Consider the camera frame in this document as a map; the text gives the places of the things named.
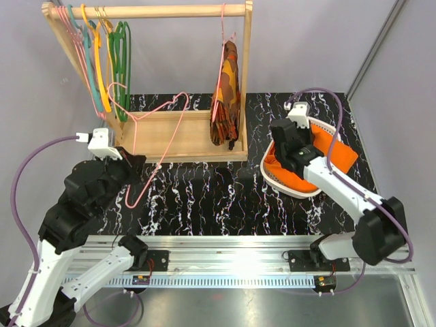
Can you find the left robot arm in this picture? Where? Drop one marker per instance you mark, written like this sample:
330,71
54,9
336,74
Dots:
45,300

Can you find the green hanger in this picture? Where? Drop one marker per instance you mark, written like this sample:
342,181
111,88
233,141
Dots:
125,48
115,38

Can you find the orange trousers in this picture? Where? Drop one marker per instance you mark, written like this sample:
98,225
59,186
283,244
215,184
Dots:
343,157

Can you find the yellow hanger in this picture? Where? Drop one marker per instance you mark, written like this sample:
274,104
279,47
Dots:
98,69
107,27

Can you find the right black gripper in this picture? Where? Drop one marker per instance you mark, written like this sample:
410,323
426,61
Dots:
308,133

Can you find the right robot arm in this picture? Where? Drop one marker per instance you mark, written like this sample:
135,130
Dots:
380,225

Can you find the white perforated plastic basket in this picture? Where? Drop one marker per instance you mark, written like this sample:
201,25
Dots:
278,183

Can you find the aluminium mounting rail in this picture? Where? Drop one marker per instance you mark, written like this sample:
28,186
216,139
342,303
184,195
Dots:
218,262

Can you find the pink wire hanger with camouflage trousers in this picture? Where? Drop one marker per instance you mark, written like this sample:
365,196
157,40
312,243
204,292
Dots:
224,40

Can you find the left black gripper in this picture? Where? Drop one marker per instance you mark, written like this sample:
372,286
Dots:
133,164

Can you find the camouflage patterned trousers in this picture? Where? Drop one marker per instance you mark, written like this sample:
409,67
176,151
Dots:
225,106

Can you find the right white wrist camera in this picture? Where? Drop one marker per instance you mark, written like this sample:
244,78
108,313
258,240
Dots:
298,113

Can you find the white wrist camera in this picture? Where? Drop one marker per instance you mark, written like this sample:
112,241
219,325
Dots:
99,143
298,113

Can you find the teal hanger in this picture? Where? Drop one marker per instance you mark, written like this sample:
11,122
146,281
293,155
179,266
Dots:
96,98

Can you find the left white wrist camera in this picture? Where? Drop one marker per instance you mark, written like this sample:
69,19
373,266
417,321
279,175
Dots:
99,143

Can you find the wooden clothes rack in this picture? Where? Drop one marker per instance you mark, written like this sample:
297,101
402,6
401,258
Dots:
164,135

